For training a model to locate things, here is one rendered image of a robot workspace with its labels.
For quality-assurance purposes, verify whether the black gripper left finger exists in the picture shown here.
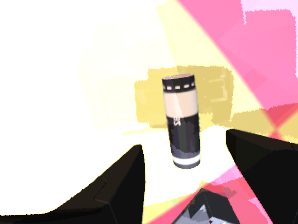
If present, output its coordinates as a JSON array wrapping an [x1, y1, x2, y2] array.
[[0, 144, 146, 224]]

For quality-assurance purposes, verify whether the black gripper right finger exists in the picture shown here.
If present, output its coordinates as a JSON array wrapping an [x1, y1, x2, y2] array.
[[225, 129, 298, 224]]

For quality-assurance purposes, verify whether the black and white cylindrical battery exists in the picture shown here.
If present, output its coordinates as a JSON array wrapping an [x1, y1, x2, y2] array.
[[162, 73, 201, 169]]

